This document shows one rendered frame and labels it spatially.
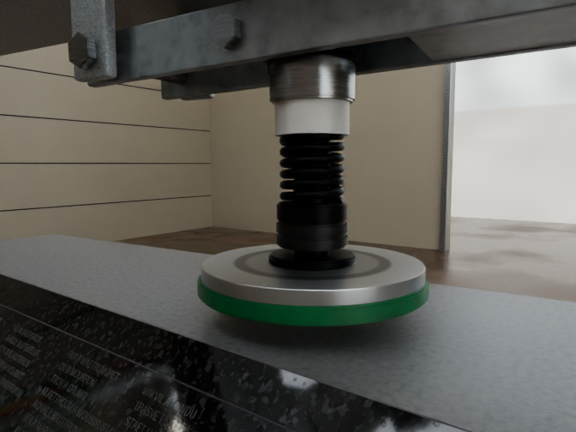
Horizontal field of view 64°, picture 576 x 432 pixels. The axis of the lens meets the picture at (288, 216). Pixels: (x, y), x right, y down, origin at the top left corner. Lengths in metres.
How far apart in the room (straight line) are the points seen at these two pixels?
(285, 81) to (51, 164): 5.57
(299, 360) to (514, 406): 0.15
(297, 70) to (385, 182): 5.29
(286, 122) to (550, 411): 0.29
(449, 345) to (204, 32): 0.34
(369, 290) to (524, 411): 0.12
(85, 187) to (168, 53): 5.68
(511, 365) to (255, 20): 0.34
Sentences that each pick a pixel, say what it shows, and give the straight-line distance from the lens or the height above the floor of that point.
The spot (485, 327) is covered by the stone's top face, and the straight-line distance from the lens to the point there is 0.48.
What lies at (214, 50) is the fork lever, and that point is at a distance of 0.44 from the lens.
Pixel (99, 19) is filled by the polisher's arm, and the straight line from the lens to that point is 0.51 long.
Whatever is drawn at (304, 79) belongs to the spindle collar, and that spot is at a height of 1.03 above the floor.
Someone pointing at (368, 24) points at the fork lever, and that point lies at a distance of 0.37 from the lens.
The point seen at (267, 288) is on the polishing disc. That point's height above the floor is 0.86.
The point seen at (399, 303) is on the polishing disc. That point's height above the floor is 0.85.
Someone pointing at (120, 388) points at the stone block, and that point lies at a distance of 0.46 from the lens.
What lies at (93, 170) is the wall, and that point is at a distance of 6.19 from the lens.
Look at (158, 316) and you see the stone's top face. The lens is 0.49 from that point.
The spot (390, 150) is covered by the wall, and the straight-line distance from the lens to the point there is 5.66.
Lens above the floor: 0.95
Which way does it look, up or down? 6 degrees down
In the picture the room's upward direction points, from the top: straight up
